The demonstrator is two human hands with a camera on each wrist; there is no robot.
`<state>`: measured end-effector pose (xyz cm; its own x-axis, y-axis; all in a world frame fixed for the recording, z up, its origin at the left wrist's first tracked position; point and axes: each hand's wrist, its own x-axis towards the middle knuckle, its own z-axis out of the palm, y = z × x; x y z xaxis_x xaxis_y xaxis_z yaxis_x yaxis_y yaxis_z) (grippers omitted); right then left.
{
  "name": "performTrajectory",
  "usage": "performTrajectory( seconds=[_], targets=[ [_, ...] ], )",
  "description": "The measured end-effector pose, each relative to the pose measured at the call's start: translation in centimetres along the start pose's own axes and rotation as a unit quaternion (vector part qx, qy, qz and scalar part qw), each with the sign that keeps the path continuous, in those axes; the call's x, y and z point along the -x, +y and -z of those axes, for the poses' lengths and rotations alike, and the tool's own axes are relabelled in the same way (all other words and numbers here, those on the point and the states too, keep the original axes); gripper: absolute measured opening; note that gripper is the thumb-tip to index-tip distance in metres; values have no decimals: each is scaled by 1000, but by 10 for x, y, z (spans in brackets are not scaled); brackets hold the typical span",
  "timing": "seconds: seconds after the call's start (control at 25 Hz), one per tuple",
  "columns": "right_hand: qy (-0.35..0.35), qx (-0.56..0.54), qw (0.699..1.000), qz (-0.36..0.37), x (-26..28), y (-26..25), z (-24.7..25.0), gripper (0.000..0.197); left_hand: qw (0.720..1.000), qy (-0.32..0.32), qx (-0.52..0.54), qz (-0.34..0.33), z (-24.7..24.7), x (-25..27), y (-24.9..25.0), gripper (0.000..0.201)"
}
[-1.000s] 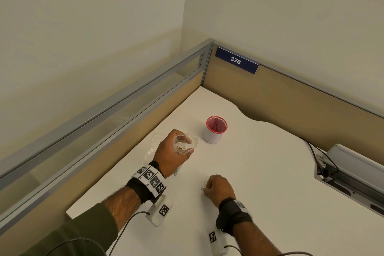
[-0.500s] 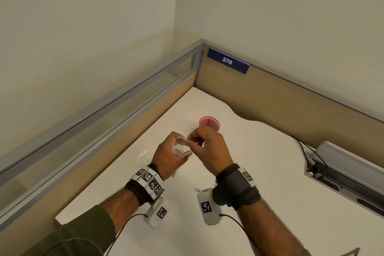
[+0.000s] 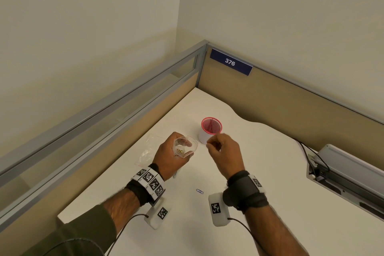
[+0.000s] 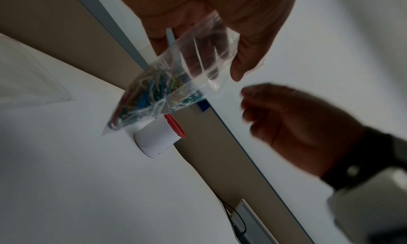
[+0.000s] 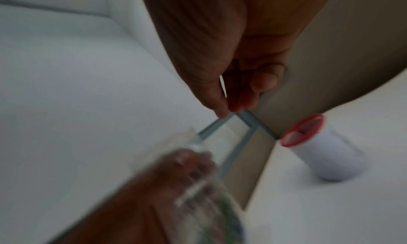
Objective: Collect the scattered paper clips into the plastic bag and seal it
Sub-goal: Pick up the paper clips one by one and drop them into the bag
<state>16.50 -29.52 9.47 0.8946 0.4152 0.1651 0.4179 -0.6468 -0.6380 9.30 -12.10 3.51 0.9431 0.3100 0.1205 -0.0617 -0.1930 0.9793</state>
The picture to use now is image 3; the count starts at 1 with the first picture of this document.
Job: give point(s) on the blue paper clip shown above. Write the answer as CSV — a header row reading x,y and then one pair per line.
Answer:
x,y
199,191

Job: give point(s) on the white wrist camera with marker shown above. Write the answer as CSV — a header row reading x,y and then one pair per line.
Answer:
x,y
157,216
218,209

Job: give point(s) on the person's left forearm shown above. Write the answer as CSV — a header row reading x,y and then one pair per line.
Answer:
x,y
123,209

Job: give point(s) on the black wristband with single tag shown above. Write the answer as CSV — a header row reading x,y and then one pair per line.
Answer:
x,y
244,189

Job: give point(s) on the white cup with red inside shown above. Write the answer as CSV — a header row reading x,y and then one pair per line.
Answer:
x,y
207,132

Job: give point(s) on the person's left thumb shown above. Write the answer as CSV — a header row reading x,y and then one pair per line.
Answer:
x,y
183,141

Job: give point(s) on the person's right hand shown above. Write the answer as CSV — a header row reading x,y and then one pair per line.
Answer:
x,y
229,156

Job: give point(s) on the gold paper clips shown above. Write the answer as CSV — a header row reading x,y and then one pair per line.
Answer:
x,y
181,151

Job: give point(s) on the black wristband with marker tags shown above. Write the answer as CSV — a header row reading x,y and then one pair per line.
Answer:
x,y
147,185

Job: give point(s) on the olive green sleeve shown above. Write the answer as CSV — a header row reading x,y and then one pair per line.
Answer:
x,y
78,234

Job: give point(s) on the clear plastic cup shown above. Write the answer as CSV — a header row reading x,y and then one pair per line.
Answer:
x,y
192,147

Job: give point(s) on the person's right thumb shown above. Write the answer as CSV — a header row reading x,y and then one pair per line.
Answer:
x,y
212,147

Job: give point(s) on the beige partition panel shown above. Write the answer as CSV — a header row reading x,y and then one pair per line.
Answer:
x,y
288,105

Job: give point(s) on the blue number sign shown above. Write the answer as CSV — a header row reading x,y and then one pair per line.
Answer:
x,y
231,62

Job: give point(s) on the clear plastic bag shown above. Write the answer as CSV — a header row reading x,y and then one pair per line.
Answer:
x,y
148,150

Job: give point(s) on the glass partition with aluminium frame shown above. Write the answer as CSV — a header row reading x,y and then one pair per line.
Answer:
x,y
90,114

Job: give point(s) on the person's right forearm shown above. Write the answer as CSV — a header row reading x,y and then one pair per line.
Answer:
x,y
274,231

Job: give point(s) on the person's left hand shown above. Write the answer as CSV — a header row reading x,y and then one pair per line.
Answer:
x,y
163,156

